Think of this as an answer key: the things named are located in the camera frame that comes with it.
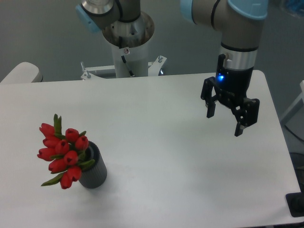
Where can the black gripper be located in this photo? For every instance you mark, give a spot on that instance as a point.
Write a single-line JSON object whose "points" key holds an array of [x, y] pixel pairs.
{"points": [[231, 90]]}

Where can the red tulip bouquet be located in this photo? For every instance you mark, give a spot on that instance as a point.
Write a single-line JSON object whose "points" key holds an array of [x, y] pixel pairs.
{"points": [[67, 153]]}

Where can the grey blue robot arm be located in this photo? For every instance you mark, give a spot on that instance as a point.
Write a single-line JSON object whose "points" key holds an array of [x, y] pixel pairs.
{"points": [[239, 21]]}

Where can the dark grey ribbed vase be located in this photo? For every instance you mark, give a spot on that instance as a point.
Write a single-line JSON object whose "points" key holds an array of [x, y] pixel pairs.
{"points": [[97, 173]]}

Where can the transparent container blue items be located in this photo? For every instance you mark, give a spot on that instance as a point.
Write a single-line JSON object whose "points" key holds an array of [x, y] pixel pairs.
{"points": [[293, 7]]}

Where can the black device at table edge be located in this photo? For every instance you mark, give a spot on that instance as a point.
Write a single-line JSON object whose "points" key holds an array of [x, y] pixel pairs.
{"points": [[295, 203]]}

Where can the white chair armrest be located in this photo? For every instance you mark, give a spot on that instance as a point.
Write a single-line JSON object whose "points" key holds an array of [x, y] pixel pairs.
{"points": [[24, 72]]}

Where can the white furniture frame right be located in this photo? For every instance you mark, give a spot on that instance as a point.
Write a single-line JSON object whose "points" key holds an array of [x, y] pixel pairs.
{"points": [[294, 107]]}

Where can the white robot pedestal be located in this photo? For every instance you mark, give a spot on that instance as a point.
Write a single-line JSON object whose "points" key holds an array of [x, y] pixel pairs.
{"points": [[129, 42]]}

